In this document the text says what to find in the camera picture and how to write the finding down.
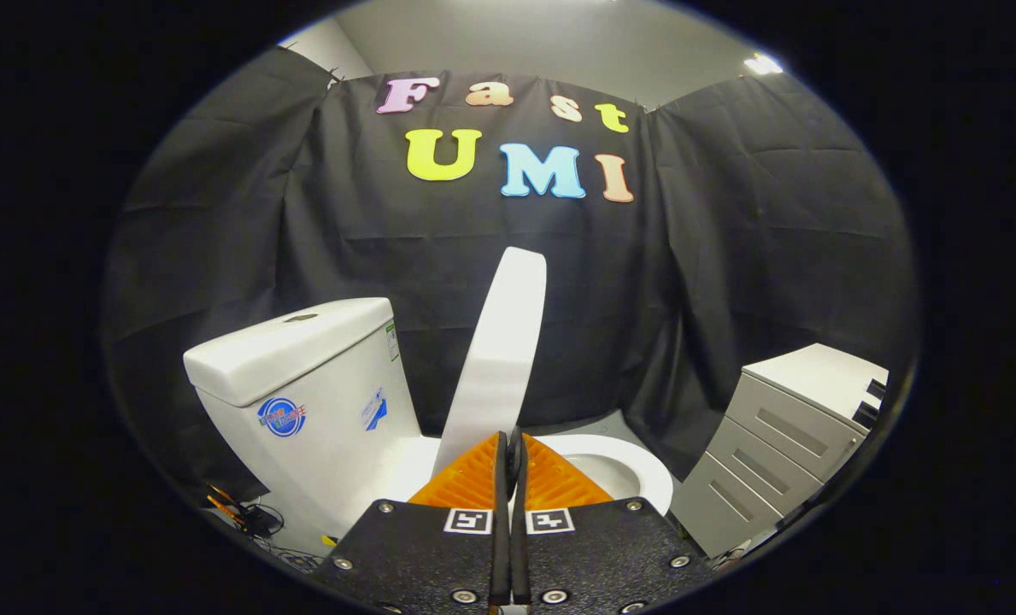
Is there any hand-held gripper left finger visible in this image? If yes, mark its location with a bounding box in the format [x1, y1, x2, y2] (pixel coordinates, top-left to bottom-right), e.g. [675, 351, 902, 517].
[309, 431, 510, 615]

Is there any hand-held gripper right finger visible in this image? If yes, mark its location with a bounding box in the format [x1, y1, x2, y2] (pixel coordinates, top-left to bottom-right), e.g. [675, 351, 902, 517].
[508, 427, 720, 615]

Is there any white toilet lid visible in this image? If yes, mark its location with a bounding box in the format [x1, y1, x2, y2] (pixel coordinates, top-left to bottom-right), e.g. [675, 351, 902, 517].
[432, 247, 549, 476]

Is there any white ceramic toilet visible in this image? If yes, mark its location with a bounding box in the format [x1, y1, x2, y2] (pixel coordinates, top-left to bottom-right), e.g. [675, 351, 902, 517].
[183, 297, 674, 558]

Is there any grey drawer cabinet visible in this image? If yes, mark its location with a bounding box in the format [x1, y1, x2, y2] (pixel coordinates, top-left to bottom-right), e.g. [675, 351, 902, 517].
[669, 343, 890, 559]

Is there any black backdrop cloth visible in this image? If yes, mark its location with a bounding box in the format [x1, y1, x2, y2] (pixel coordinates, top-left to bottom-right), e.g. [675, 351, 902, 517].
[102, 47, 920, 513]

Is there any orange black cable bundle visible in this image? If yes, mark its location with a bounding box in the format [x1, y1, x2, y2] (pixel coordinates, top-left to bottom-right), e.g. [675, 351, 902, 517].
[203, 483, 286, 540]

